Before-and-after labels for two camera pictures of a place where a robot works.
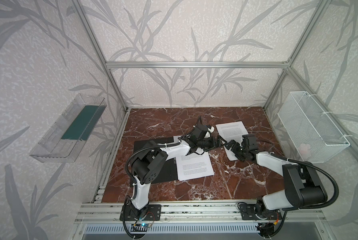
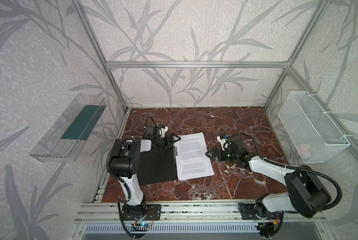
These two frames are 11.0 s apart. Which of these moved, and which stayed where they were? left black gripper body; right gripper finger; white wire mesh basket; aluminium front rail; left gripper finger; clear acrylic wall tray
Moved: left black gripper body; right gripper finger; left gripper finger
Stayed: clear acrylic wall tray; aluminium front rail; white wire mesh basket
